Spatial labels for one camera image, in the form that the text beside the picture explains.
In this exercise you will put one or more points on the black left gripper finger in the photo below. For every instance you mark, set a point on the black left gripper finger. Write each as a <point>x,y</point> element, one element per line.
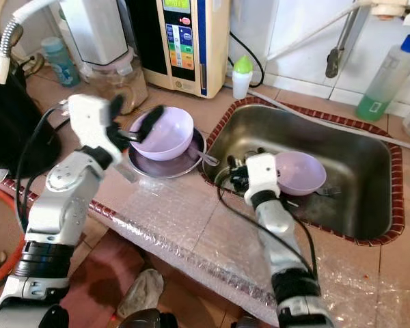
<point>150,121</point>
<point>133,139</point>

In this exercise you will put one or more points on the pink plastic bowl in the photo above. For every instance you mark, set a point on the pink plastic bowl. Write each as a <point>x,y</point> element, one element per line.
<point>171,137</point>
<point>304,171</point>

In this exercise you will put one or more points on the small steel dish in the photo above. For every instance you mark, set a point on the small steel dish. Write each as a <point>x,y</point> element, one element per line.
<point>222,176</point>

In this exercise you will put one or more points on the metal spoon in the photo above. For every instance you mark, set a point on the metal spoon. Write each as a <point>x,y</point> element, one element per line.
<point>208,158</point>

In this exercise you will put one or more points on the stainless steel bowl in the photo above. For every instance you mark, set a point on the stainless steel bowl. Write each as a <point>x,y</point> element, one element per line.
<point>167,169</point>

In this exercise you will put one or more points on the cream water ionizer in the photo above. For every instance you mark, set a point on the cream water ionizer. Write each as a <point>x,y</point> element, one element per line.
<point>181,48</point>

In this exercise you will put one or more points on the small teal cap bottle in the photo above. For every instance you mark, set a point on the small teal cap bottle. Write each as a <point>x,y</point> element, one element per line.
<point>58,61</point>

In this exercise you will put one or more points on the grey blender with glass jar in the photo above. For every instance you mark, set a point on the grey blender with glass jar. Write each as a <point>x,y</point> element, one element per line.
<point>99,34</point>

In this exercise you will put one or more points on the metal fork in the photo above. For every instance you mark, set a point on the metal fork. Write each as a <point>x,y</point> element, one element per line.
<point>328,191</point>

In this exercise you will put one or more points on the white bottle green cap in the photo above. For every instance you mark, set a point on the white bottle green cap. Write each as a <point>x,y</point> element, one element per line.
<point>241,78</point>

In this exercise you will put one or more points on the stainless steel sink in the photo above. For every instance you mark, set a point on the stainless steel sink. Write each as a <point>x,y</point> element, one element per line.
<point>348,164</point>

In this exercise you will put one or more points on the grey floor rag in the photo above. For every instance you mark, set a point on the grey floor rag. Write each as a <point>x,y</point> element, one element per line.
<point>142,290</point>

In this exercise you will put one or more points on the metal faucet pipe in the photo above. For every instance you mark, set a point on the metal faucet pipe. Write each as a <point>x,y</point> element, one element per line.
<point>335,61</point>

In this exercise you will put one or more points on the white water pipe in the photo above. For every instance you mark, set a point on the white water pipe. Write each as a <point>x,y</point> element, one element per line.
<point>307,38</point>

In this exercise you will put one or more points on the green liquid bottle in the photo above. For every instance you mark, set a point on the green liquid bottle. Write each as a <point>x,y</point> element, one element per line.
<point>379,96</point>

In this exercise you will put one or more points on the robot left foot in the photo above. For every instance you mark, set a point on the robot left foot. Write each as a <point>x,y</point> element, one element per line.
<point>149,320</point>

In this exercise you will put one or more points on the red plastic basin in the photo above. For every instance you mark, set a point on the red plastic basin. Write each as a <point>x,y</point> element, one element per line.
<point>0,260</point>

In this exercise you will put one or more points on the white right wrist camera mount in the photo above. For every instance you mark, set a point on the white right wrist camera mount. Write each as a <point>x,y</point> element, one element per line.
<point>260,174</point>

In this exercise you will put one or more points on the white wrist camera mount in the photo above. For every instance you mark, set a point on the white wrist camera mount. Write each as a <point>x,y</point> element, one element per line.
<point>260,174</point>
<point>89,119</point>

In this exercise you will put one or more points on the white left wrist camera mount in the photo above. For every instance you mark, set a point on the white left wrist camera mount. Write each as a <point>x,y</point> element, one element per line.
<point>89,119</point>

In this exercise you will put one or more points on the white wall tap fixture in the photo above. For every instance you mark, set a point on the white wall tap fixture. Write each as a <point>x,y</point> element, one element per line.
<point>393,8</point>

